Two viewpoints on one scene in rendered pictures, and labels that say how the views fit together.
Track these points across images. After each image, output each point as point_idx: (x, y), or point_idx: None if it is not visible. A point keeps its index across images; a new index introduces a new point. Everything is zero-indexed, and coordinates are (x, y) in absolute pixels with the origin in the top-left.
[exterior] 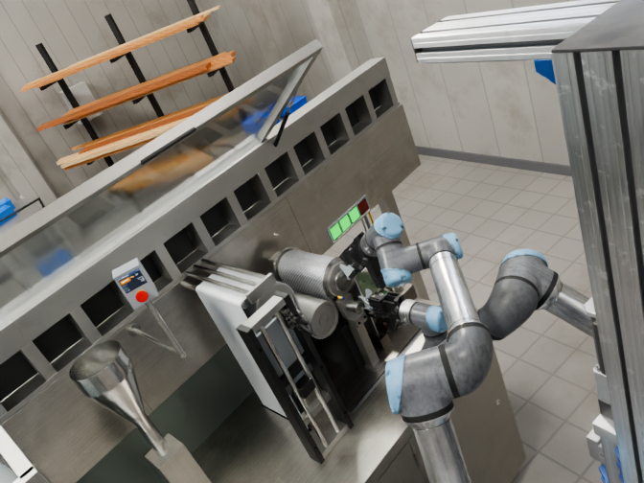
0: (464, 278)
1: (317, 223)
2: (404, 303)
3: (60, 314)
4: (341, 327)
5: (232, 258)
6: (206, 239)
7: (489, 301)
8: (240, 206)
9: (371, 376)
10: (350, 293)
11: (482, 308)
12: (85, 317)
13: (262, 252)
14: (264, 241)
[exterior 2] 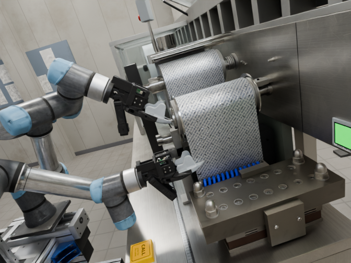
0: (1, 123)
1: (324, 96)
2: (131, 168)
3: (197, 14)
4: (184, 147)
5: (243, 48)
6: (235, 18)
7: (3, 159)
8: (256, 2)
9: (183, 193)
10: (170, 131)
11: (15, 162)
12: (201, 23)
13: (260, 65)
14: (264, 58)
